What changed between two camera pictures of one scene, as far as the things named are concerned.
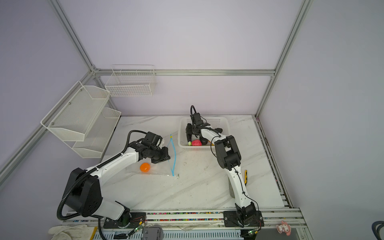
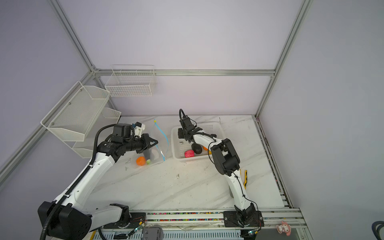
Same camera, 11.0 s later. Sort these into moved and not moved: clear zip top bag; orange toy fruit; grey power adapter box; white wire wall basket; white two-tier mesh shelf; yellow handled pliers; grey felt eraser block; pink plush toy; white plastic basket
Moved: white plastic basket; orange toy fruit; clear zip top bag
Not moved: white wire wall basket; yellow handled pliers; grey felt eraser block; pink plush toy; white two-tier mesh shelf; grey power adapter box
